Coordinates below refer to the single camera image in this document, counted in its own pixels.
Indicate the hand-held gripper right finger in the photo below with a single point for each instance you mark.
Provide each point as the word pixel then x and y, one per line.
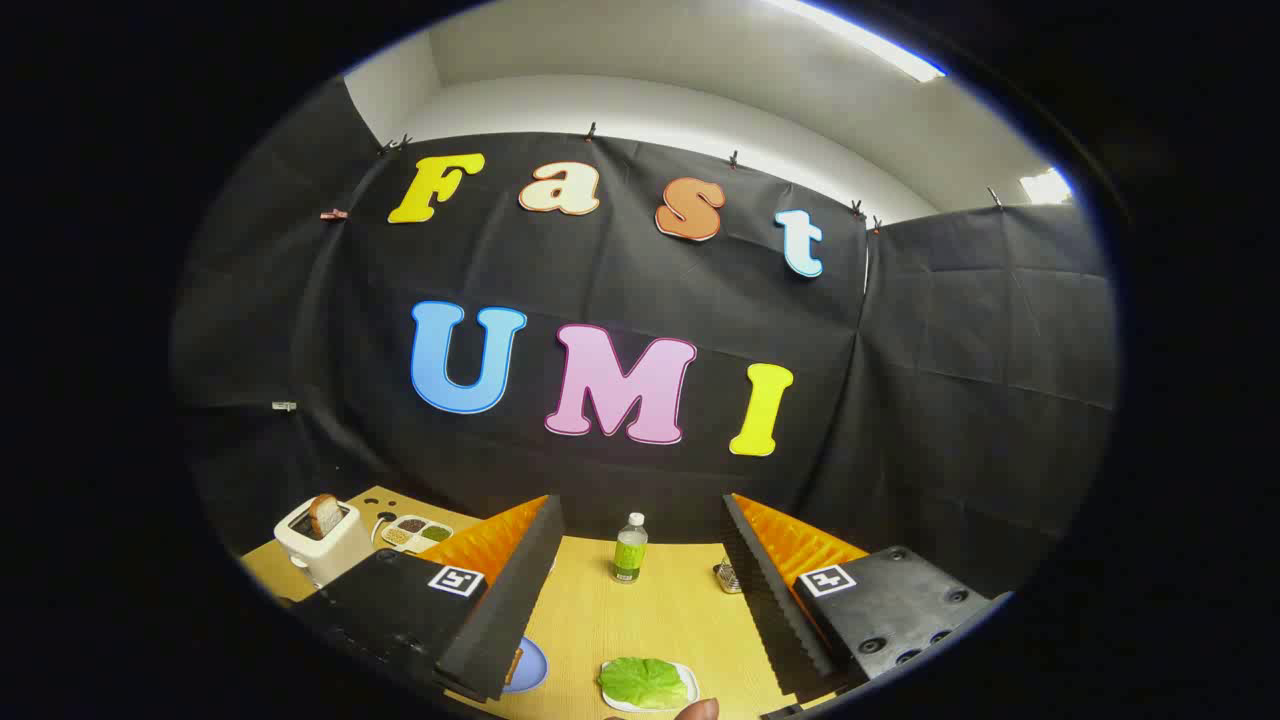
pixel 765 610

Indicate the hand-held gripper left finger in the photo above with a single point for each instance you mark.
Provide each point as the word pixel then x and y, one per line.
pixel 515 600

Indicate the green lettuce leaf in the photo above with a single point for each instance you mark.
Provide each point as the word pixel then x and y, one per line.
pixel 640 682

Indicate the toasted bread slice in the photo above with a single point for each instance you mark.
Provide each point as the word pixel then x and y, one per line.
pixel 325 515

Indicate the blue round plate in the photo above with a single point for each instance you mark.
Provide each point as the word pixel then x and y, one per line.
pixel 533 665

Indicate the white rectangular plate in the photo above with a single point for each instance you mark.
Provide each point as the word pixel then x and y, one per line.
pixel 692 685

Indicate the white compartment dish with seeds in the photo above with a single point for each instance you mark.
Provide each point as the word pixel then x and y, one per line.
pixel 415 532

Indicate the green label plastic bottle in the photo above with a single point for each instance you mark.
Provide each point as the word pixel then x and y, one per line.
pixel 630 555

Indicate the white toaster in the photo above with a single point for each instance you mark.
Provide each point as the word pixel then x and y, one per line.
pixel 320 560

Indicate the black backdrop cloth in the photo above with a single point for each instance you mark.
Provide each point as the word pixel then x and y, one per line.
pixel 620 280

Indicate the small ceiling light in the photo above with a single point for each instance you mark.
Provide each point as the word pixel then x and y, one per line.
pixel 1045 187

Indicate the long ceiling light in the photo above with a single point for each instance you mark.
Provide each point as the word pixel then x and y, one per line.
pixel 870 42

